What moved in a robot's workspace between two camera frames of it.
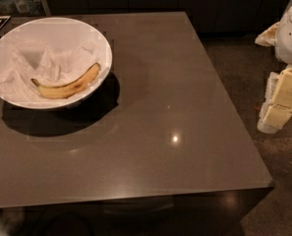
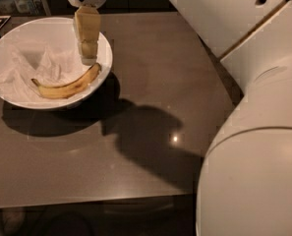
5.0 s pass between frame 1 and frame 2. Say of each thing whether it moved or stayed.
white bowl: stayed
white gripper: moved
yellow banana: stayed
